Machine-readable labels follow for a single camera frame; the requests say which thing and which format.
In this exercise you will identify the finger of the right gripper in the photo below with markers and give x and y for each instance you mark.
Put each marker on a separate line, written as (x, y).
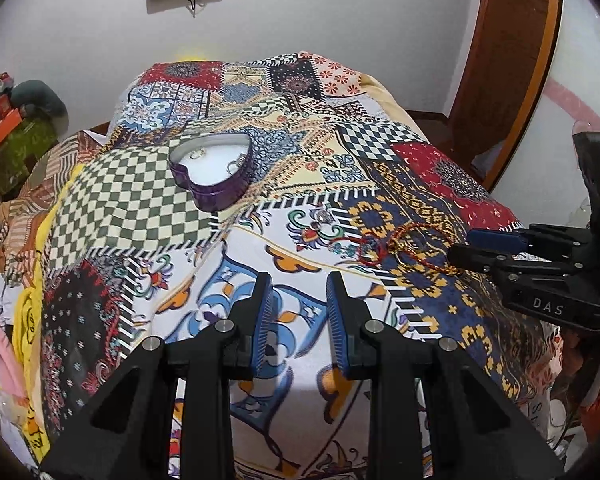
(498, 241)
(484, 261)

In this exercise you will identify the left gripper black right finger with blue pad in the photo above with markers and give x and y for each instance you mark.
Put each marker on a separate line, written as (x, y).
(368, 349)

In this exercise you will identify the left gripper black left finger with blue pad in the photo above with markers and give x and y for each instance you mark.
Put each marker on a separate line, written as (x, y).
(230, 349)

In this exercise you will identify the silver charm earring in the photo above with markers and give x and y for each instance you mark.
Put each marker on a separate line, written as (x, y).
(323, 216)

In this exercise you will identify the wooden wardrobe door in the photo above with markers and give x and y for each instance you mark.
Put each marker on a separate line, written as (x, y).
(503, 78)

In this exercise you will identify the purple heart-shaped tin box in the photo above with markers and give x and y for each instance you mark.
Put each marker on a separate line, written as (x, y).
(216, 169)

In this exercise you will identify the colourful patchwork bedspread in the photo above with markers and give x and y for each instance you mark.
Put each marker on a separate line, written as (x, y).
(101, 249)

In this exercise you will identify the green cloth-covered stand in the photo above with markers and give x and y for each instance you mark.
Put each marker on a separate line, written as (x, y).
(22, 149)

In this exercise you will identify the orange box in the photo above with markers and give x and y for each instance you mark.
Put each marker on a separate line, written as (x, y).
(8, 124)

